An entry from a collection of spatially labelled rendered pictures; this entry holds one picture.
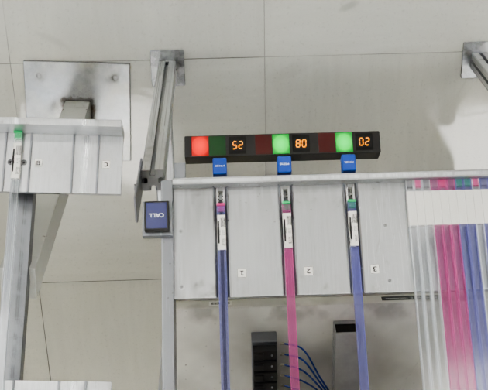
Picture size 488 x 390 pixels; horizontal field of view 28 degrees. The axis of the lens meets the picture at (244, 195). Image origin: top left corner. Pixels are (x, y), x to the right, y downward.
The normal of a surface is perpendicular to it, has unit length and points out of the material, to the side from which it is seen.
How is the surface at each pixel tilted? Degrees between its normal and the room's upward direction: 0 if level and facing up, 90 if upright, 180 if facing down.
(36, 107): 0
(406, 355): 0
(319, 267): 44
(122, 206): 0
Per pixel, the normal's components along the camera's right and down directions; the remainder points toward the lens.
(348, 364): 0.03, 0.44
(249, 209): 0.01, -0.31
